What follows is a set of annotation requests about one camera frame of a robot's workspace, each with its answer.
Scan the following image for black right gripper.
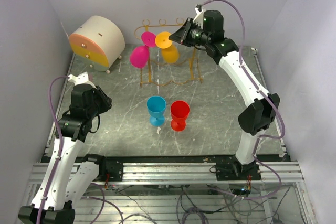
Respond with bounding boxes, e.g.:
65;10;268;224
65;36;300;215
169;18;211;48

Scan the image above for orange wine glass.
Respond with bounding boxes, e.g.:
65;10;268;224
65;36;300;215
155;31;180;64

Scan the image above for blue wine glass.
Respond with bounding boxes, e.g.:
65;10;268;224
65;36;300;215
146;96;166;127

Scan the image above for red wine glass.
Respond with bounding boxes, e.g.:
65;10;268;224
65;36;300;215
170;100;190;132

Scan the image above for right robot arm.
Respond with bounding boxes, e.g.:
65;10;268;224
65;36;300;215
169;7;280;180

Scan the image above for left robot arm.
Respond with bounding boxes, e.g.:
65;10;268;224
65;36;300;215
18;83;112;223

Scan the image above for pink wine glass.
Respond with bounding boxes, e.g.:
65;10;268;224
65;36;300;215
130;31;156;68

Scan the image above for round beige drawer cabinet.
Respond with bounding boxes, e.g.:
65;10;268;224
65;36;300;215
69;15;125;73

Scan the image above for gold wire wine glass rack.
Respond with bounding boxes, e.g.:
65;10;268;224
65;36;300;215
134;18;203;87

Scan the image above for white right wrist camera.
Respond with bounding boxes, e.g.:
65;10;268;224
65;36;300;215
193;4;206;28

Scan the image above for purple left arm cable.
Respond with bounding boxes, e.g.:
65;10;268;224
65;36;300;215
36;76;71;224

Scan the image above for aluminium rail frame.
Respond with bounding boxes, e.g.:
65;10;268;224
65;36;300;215
15;48;320;224

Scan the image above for loose cables under frame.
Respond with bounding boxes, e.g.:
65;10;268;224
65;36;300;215
83;182;297;224

